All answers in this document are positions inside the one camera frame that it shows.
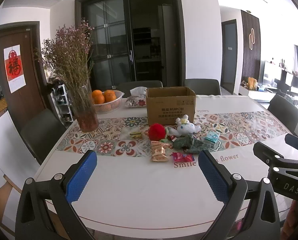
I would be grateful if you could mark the white shoe rack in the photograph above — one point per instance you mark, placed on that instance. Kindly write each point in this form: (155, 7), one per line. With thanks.
(62, 105)

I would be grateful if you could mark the pink snack packet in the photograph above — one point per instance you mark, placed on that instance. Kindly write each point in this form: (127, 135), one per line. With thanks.
(182, 158)

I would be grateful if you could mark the grey dining chair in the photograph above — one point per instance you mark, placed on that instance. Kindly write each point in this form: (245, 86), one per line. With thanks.
(139, 87)
(203, 86)
(39, 135)
(285, 111)

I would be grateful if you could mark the dark slatted wall panel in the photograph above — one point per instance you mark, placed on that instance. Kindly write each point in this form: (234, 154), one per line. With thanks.
(250, 60)

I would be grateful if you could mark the floral tissue box cover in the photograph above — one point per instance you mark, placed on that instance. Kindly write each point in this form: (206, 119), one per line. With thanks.
(136, 101)

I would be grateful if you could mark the brown wooden door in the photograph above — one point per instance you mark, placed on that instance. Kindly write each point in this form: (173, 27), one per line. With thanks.
(31, 80)

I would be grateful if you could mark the brown cardboard box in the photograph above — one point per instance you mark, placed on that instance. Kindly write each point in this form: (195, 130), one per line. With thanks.
(170, 110)

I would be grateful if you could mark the red pompom ball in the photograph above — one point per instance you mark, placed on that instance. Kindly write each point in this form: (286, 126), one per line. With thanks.
(157, 132)

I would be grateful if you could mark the white plastic basket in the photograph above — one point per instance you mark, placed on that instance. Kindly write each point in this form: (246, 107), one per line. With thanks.
(109, 107)

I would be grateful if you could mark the red wall calendar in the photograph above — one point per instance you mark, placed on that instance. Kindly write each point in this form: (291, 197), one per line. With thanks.
(14, 67)

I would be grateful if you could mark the small yellow green packet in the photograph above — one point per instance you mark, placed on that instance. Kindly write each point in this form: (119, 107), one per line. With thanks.
(135, 134)

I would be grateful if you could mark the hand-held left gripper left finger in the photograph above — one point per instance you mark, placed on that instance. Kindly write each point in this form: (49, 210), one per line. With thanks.
(80, 177)

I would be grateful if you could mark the television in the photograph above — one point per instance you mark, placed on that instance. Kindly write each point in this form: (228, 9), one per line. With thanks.
(270, 73)

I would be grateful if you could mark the orange bag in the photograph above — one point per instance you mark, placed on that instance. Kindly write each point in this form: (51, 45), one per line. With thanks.
(252, 83)

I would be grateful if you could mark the gold snack packet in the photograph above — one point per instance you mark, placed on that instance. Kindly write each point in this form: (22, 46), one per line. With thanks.
(158, 152)

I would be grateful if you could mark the patterned tablecloth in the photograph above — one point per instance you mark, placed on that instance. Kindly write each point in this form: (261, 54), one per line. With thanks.
(129, 180)

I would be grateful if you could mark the pile of oranges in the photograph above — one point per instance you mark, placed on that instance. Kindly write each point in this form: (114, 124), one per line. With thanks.
(99, 97)

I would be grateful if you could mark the dark interior door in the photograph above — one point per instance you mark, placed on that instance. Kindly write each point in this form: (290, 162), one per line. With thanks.
(228, 55)

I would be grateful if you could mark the dried flower bunch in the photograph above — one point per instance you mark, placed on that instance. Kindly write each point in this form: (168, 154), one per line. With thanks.
(69, 55)

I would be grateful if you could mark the dark glass sliding door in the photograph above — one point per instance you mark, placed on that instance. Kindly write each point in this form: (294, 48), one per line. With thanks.
(114, 42)

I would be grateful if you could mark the teal tissue pack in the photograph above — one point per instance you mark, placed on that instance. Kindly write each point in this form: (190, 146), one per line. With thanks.
(211, 140)

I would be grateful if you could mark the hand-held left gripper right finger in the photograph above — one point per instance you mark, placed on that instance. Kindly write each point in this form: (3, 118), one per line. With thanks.
(213, 177)

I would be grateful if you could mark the white television cabinet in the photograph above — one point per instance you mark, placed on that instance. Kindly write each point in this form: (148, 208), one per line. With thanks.
(256, 93)

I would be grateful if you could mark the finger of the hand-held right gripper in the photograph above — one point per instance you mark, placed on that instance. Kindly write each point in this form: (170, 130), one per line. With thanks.
(268, 153)
(296, 140)

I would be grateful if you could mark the white plush toy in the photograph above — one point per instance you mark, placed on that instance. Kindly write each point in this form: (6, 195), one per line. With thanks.
(186, 128)

